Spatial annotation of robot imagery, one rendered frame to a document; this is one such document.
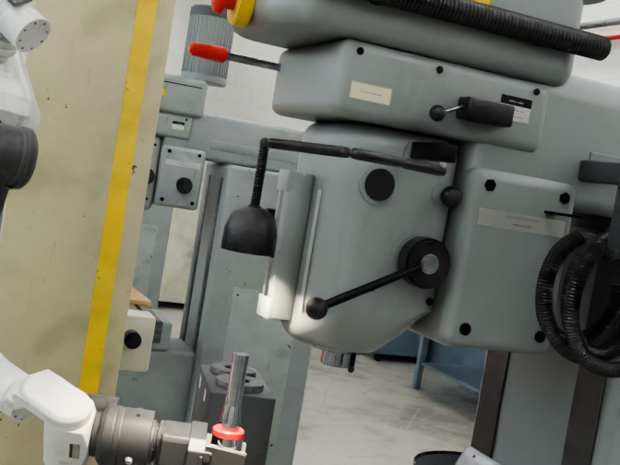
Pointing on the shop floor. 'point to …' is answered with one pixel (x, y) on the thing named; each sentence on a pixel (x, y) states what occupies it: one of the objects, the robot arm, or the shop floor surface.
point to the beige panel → (80, 199)
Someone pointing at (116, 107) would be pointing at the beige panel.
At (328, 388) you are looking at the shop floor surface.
